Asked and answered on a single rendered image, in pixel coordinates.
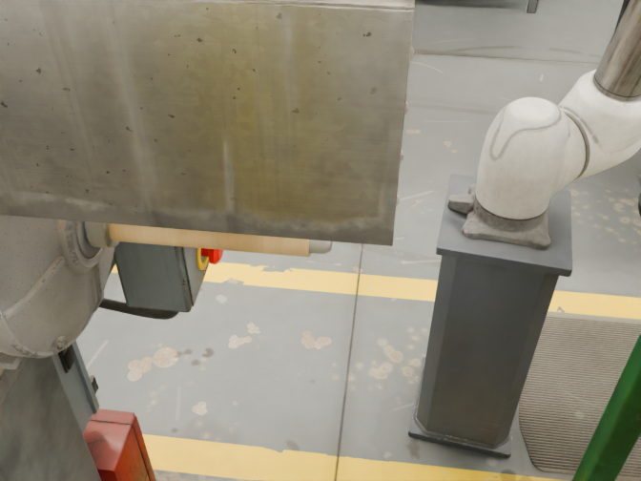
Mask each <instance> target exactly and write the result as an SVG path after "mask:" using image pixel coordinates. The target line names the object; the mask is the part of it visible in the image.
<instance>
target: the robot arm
mask: <svg viewBox="0 0 641 481"><path fill-rule="evenodd" d="M640 148H641V0H630V2H629V4H628V6H627V8H626V10H625V12H624V14H623V16H622V18H621V20H620V22H619V24H618V26H617V28H616V30H615V32H614V35H613V37H612V39H611V41H610V43H609V45H608V47H607V49H606V51H605V53H604V55H603V57H602V59H601V61H600V63H599V65H598V68H597V70H594V71H591V72H588V73H585V74H583V75H582V76H581V77H580V78H579V79H578V81H577V82H576V84H575V85H574V86H573V87H572V89H571V90H570V91H569V93H568V94H567V95H566V96H565V97H564V98H563V100H562V101H561V102H560V103H559V104H558V106H557V105H556V104H555V103H553V102H551V101H548V100H545V99H542V98H538V97H524V98H520V99H517V100H515V101H512V102H510V103H508V104H507V105H506V106H505V107H504V108H503V109H502V110H501V111H500V113H498V114H497V115H496V117H495V118H494V120H493V121H492V123H491V125H490V127H489V129H488V131H487V134H486V138H485V142H484V145H483V149H482V152H481V157H480V162H479V168H478V175H477V184H471V185H470V186H469V188H468V195H451V196H449V202H448V205H447V207H448V208H450V209H453V210H456V211H459V212H462V213H465V214H467V220H466V223H465V225H464V226H463V230H462V235H463V236H464V237H466V238H468V239H486V240H492V241H502V242H508V243H514V244H521V245H526V246H530V247H533V248H536V249H539V250H548V249H549V246H550V238H549V236H548V207H549V205H550V201H551V196H554V195H556V194H557V193H558V192H559V191H561V190H562V189H563V188H564V187H565V186H567V185H568V184H569V183H571V182H572V181H573V180H575V179H578V178H585V177H588V176H591V175H594V174H597V173H600V172H602V171H605V170H607V169H609V168H611V167H613V166H615V165H617V164H619V163H621V162H623V161H625V160H627V159H629V158H630V157H632V156H633V155H634V154H635V153H636V152H637V151H638V150H639V149H640Z"/></svg>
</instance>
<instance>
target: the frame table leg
mask: <svg viewBox="0 0 641 481"><path fill-rule="evenodd" d="M640 434H641V332H640V335H639V337H638V339H637V341H636V343H635V345H634V348H633V350H632V352H631V355H630V357H629V359H628V361H627V363H626V365H625V367H624V369H623V371H622V374H621V376H620V378H619V380H618V382H617V384H616V387H615V389H614V391H613V393H612V395H611V397H610V400H609V402H608V404H607V406H606V408H605V410H604V413H603V415H602V417H601V419H600V421H599V423H598V425H597V428H596V430H595V432H594V434H593V435H592V437H591V440H590V442H589V445H588V447H587V449H586V452H585V454H584V456H583V458H582V460H581V462H580V464H579V467H578V469H577V471H576V473H575V474H574V476H573V479H572V481H615V480H616V478H617V476H618V474H619V473H620V471H621V470H622V468H623V466H624V464H625V463H626V461H627V459H628V457H629V455H630V453H631V451H632V449H633V447H634V445H635V443H636V442H637V440H638V438H639V436H640Z"/></svg>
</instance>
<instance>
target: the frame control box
mask: <svg viewBox="0 0 641 481"><path fill-rule="evenodd" d="M114 261H115V264H116V268H117V272H118V276H119V279H120V282H121V286H122V289H123V293H124V297H125V300H126V302H125V303H123V302H119V301H115V300H111V299H106V298H103V300H102V302H101V304H100V305H99V307H101V308H105V309H110V310H113V311H118V312H122V313H127V314H132V315H136V316H140V317H146V318H152V319H160V320H168V319H172V318H173V317H175V316H176V315H177V314H178V312H186V313H187V312H190V311H191V309H192V306H194V305H195V303H196V298H197V295H198V292H199V290H200V287H201V285H202V282H203V280H204V277H205V274H206V271H207V268H208V266H209V263H210V262H209V257H202V256H201V248H194V247H183V246H172V245H160V244H149V243H137V242H125V241H120V242H119V244H118V245H117V246H116V247H115V249H114Z"/></svg>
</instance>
